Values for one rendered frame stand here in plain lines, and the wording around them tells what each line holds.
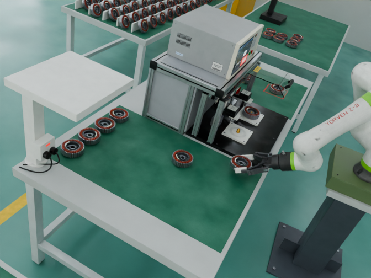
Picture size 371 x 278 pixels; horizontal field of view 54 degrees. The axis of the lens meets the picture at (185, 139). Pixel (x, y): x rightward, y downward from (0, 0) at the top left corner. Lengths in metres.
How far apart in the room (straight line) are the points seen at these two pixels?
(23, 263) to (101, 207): 0.87
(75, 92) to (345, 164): 1.51
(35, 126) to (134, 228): 0.60
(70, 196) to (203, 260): 0.63
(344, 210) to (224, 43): 1.17
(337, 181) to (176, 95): 0.98
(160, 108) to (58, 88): 0.78
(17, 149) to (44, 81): 1.59
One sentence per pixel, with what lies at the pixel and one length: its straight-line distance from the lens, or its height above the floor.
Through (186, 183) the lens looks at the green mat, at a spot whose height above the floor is 0.75.
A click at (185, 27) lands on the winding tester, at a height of 1.30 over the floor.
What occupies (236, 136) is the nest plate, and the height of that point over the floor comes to 0.78.
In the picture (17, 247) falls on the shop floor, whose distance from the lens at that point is 2.46.
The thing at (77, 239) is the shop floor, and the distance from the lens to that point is 2.46.
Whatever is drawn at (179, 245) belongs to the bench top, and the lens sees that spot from 1.56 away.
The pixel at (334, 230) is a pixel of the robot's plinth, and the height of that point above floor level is 0.44.
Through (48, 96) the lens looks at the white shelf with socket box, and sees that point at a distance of 1.45.
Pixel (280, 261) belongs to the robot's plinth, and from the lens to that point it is 2.66.
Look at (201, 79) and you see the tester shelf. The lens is 1.92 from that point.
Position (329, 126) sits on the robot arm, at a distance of 1.71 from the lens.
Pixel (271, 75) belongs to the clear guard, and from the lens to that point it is 2.33.
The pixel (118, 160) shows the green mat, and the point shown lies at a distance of 1.86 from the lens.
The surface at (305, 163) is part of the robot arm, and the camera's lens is 1.77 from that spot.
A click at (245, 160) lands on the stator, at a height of 0.82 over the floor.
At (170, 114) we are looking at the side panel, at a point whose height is 0.84.
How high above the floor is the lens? 1.99
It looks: 37 degrees down
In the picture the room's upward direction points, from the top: 15 degrees clockwise
